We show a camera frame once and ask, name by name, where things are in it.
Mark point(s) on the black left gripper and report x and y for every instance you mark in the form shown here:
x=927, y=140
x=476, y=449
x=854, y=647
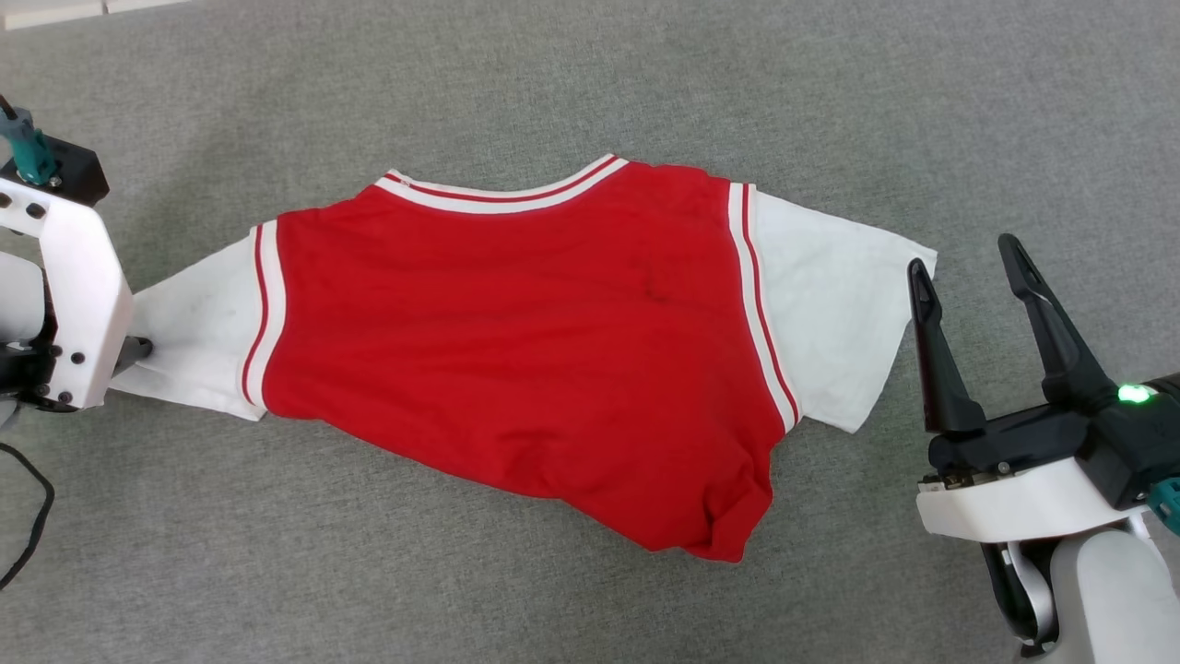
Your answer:
x=26, y=373

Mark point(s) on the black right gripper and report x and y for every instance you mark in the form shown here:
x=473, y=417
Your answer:
x=1134, y=433

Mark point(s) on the red and white jersey shirt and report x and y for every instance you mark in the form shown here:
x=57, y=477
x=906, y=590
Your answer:
x=516, y=350

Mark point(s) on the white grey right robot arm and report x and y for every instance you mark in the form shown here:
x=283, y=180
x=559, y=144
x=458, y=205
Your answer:
x=1115, y=599

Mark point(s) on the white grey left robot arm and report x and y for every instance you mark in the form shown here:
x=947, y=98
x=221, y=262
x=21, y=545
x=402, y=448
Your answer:
x=17, y=295

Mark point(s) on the grey fabric sofa cushion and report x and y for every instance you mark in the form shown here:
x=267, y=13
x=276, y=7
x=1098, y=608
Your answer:
x=590, y=83

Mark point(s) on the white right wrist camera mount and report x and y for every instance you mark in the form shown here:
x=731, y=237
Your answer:
x=1023, y=507

